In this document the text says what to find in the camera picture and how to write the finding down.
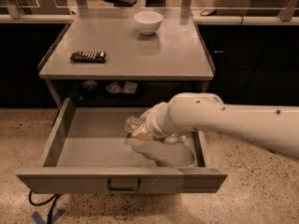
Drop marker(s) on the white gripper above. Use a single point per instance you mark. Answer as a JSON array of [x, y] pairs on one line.
[[154, 120]]

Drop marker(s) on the clear plastic water bottle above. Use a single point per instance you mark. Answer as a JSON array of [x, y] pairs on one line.
[[172, 139]]

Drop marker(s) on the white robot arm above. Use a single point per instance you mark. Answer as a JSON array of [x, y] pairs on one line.
[[271, 127]]

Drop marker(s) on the grey open top drawer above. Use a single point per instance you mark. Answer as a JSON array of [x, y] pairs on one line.
[[88, 146]]

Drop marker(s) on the grey counter cabinet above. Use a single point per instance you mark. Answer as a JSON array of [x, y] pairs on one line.
[[174, 53]]

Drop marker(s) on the right white tag card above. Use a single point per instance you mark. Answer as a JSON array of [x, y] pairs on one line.
[[129, 87]]

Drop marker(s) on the white tag card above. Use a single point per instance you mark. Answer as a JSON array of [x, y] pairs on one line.
[[129, 87], [114, 88]]

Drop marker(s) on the left white tag card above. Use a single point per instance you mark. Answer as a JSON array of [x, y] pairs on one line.
[[114, 88]]

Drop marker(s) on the round dark knob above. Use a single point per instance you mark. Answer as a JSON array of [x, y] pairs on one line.
[[89, 85]]

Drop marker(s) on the dark striped snack bar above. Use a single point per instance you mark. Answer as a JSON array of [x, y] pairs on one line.
[[89, 57]]

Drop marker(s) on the white ceramic bowl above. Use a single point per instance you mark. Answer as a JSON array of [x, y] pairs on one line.
[[148, 22]]

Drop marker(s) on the black office chair seat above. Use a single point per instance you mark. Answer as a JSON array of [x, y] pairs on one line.
[[122, 3]]

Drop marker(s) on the black drawer handle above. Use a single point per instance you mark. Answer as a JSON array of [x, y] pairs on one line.
[[123, 184]]

